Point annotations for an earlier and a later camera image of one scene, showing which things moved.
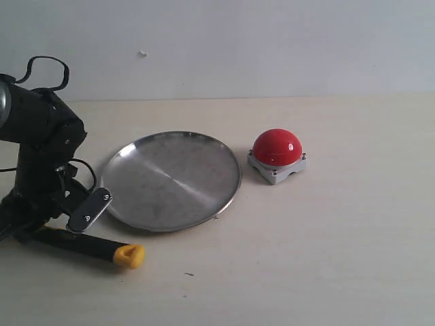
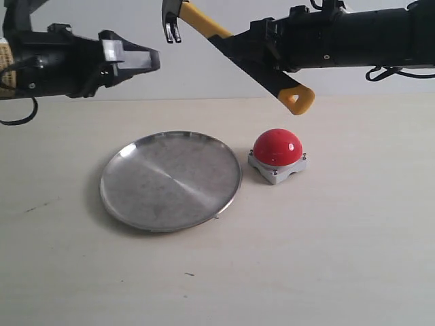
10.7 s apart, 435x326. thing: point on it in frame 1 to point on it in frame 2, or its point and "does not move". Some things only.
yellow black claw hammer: [130, 256] to [244, 52]
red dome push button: [277, 153] does not move
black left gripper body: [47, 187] to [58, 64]
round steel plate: [170, 180] does not move
